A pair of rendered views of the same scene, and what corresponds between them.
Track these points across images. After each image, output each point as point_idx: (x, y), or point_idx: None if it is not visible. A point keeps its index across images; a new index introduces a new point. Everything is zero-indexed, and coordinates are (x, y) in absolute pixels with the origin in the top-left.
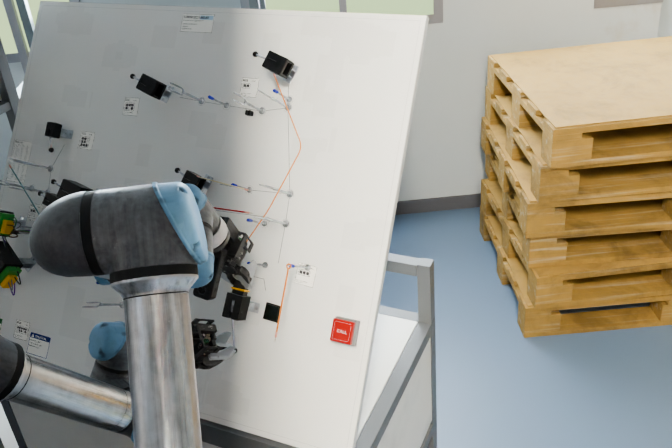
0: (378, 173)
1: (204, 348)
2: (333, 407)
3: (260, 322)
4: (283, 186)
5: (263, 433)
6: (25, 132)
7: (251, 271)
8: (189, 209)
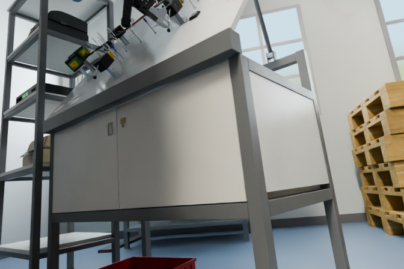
0: None
1: None
2: (222, 17)
3: (187, 23)
4: None
5: (175, 53)
6: None
7: None
8: None
